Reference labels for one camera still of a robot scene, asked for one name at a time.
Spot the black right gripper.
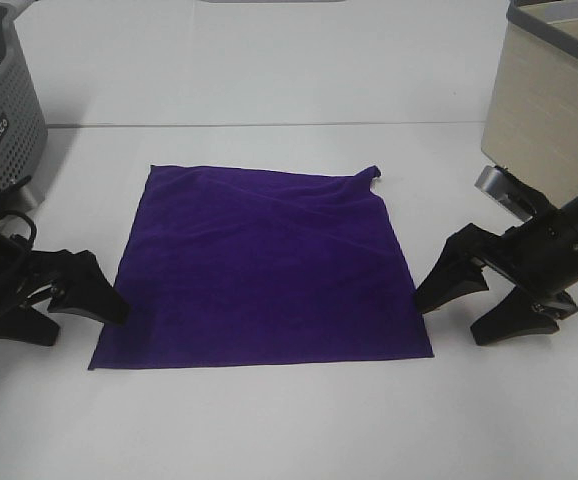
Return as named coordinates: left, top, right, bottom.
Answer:
left=414, top=198, right=578, bottom=346

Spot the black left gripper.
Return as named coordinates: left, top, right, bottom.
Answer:
left=0, top=212, right=130, bottom=345

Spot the purple towel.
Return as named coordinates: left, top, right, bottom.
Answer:
left=90, top=166, right=433, bottom=370

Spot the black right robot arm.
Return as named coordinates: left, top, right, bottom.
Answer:
left=414, top=194, right=578, bottom=346

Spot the beige storage bin grey rim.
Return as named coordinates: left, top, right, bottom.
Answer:
left=481, top=1, right=578, bottom=207

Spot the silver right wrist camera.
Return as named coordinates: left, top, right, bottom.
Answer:
left=475, top=165, right=555, bottom=222

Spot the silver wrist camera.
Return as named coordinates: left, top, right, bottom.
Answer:
left=475, top=165, right=555, bottom=222
left=0, top=176, right=45, bottom=213

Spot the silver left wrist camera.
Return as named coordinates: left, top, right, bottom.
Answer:
left=0, top=176, right=45, bottom=213

